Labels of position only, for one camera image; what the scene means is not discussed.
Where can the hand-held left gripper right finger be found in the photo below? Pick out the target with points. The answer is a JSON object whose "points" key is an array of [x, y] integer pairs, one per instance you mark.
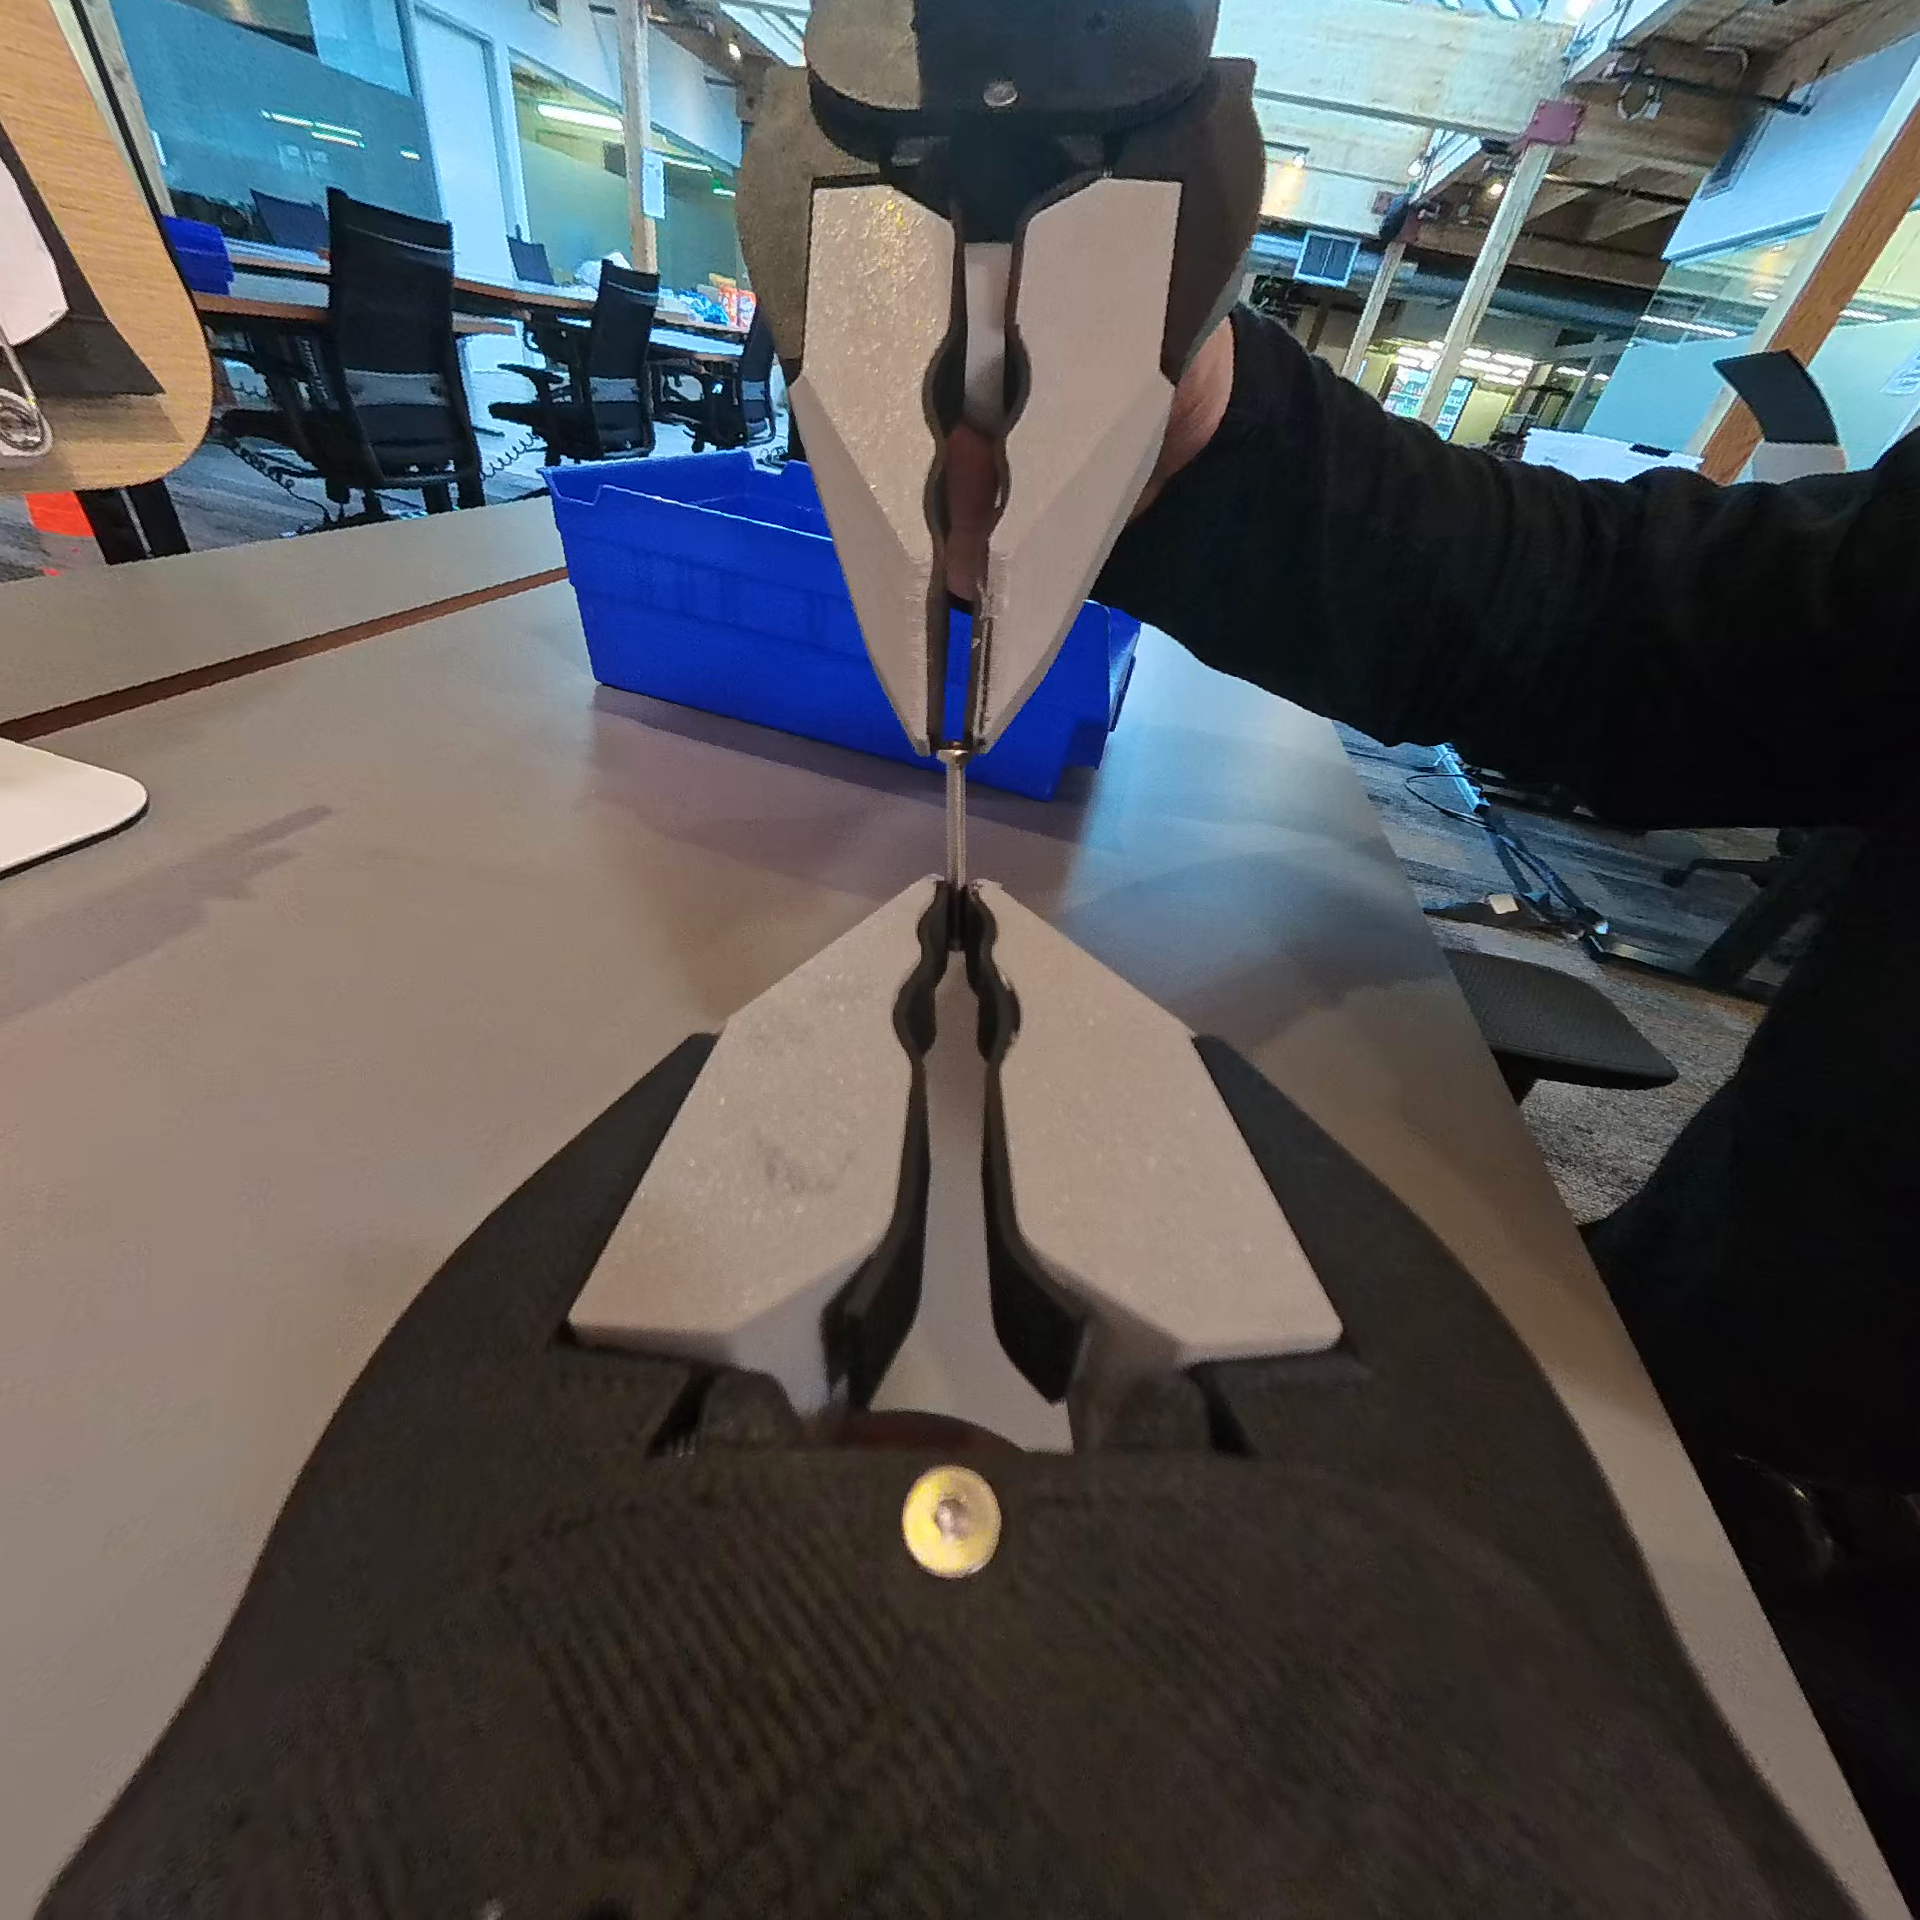
{"points": [[1155, 1200]]}

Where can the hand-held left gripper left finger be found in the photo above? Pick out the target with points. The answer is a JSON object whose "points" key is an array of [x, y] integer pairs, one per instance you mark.
{"points": [[751, 1186]]}

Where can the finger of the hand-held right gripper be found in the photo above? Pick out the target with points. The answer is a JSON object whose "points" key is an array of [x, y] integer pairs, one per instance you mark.
{"points": [[870, 376], [1096, 376]]}

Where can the silver bolt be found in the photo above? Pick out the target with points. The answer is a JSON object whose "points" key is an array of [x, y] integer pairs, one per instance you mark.
{"points": [[955, 810]]}

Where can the person's right forearm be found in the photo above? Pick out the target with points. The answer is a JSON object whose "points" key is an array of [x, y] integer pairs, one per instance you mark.
{"points": [[1500, 600]]}

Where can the person's right hand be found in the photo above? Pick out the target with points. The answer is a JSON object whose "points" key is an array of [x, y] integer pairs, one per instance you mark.
{"points": [[1194, 422]]}

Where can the black office chair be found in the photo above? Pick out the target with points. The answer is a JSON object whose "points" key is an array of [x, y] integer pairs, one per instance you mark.
{"points": [[735, 390], [388, 347], [600, 360]]}

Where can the blue object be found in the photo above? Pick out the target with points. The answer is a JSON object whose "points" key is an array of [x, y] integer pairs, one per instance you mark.
{"points": [[674, 570]]}

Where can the long office desk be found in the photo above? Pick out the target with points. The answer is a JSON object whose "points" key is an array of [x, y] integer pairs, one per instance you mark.
{"points": [[510, 294]]}

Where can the wooden column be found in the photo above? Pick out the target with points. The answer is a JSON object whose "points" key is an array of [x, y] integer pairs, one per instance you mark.
{"points": [[1500, 240], [1815, 270]]}

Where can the black chair armrest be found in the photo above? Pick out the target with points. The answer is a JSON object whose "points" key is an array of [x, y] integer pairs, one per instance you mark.
{"points": [[1560, 1021]]}

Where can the small blue storage bin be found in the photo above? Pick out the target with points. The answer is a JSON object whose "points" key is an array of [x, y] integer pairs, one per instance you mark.
{"points": [[195, 254]]}

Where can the white and black chair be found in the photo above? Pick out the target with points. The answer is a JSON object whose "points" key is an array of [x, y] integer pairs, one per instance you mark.
{"points": [[1785, 406]]}

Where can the black desk leg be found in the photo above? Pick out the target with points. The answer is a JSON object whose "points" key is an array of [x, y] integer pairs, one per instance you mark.
{"points": [[1785, 916]]}

